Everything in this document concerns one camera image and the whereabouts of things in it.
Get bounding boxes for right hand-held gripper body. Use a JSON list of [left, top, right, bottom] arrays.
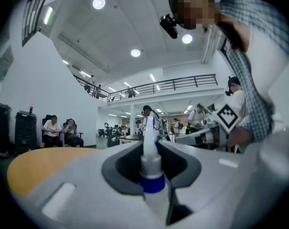
[[201, 103, 241, 150]]

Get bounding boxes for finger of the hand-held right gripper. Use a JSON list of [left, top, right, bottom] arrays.
[[175, 125, 221, 148]]

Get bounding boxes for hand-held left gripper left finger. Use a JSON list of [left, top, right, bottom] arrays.
[[13, 140, 166, 229]]

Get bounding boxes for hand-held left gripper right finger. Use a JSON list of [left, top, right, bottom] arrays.
[[155, 126, 289, 229]]

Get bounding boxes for round wooden table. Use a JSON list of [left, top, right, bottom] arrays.
[[7, 147, 102, 198]]

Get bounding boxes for black balcony railing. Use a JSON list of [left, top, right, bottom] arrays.
[[72, 73, 218, 103]]

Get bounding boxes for white desk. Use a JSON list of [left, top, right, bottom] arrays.
[[119, 135, 145, 145]]

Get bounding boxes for person's white t-shirt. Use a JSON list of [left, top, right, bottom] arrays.
[[244, 25, 289, 138]]

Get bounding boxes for white ceiling pipes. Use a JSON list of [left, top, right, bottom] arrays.
[[201, 25, 218, 64]]

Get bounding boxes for black storage crate stack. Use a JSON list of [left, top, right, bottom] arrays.
[[14, 110, 38, 155]]

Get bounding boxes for black equipment case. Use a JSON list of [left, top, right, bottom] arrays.
[[0, 101, 12, 154]]

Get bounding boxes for person's checkered shirt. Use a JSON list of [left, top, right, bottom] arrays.
[[212, 0, 289, 152]]

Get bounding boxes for person's head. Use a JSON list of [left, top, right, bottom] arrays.
[[168, 0, 221, 31]]

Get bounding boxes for black-framed window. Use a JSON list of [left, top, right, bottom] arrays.
[[21, 0, 55, 47]]

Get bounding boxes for black head-mounted camera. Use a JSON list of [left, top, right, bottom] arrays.
[[159, 13, 179, 40]]

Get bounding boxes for grey wall-mounted box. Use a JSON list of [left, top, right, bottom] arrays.
[[0, 45, 15, 83]]

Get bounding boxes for long wall light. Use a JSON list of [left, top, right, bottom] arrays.
[[43, 6, 54, 25]]

